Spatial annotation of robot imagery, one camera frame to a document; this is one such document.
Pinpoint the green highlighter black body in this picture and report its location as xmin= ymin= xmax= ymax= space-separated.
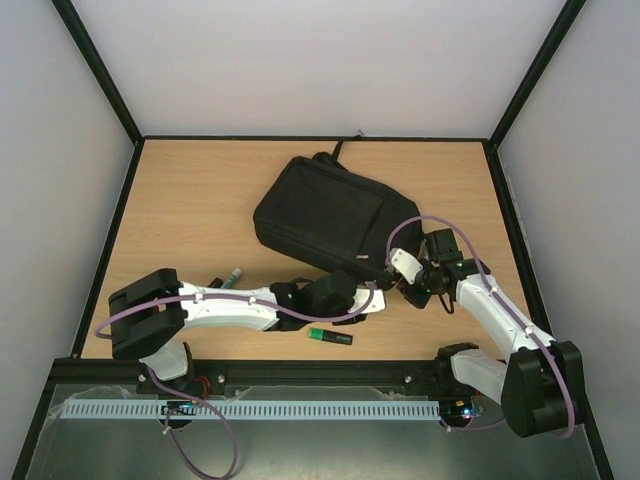
xmin=308 ymin=328 xmax=353 ymax=346

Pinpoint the black student backpack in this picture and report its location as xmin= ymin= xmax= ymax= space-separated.
xmin=253 ymin=146 xmax=419 ymax=290

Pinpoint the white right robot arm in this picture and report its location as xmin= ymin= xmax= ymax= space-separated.
xmin=386 ymin=223 xmax=586 ymax=438

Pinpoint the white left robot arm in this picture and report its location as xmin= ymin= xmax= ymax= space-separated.
xmin=95 ymin=268 xmax=384 ymax=381

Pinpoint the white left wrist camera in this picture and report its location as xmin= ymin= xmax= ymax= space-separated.
xmin=348 ymin=288 xmax=386 ymax=315

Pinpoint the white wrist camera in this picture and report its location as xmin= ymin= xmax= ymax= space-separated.
xmin=389 ymin=248 xmax=424 ymax=285
xmin=348 ymin=288 xmax=386 ymax=315

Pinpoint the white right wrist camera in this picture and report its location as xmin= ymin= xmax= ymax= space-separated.
xmin=389 ymin=248 xmax=424 ymax=285

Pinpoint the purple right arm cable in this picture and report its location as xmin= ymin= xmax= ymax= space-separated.
xmin=385 ymin=214 xmax=581 ymax=440

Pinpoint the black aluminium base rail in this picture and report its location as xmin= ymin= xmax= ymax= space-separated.
xmin=46 ymin=358 xmax=478 ymax=399

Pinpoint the light blue cable duct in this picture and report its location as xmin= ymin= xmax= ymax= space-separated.
xmin=60 ymin=399 xmax=441 ymax=421

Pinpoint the black cage frame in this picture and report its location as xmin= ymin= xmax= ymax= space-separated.
xmin=12 ymin=0 xmax=585 ymax=479

